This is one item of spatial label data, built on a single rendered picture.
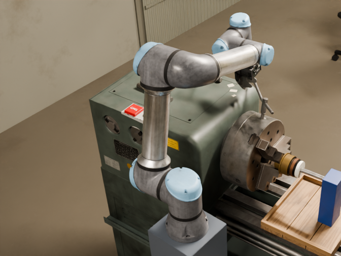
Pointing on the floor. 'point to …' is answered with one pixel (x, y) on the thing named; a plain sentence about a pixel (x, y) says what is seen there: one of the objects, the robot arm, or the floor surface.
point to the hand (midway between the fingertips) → (243, 86)
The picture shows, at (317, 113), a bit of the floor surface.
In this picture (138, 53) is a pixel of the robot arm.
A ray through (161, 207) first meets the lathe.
